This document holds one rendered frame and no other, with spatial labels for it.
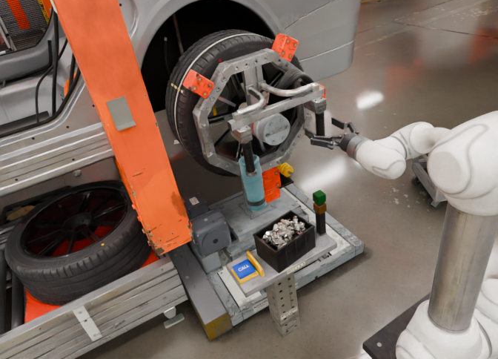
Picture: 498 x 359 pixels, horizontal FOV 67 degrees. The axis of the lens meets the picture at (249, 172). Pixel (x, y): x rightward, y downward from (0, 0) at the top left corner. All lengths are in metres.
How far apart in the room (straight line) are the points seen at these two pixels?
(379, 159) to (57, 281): 1.38
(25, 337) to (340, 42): 2.06
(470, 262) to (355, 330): 1.01
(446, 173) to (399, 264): 1.40
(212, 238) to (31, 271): 0.78
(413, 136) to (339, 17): 1.06
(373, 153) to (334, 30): 1.07
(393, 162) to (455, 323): 0.50
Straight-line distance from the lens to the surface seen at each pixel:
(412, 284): 2.07
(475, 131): 0.79
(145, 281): 1.77
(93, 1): 1.20
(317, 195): 1.49
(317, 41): 2.20
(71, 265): 1.79
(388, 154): 1.32
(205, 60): 1.59
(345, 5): 2.28
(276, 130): 1.55
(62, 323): 1.83
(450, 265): 0.98
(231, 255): 2.02
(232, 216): 2.13
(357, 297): 1.99
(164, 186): 1.42
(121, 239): 1.80
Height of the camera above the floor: 1.59
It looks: 34 degrees down
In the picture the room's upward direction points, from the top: 10 degrees counter-clockwise
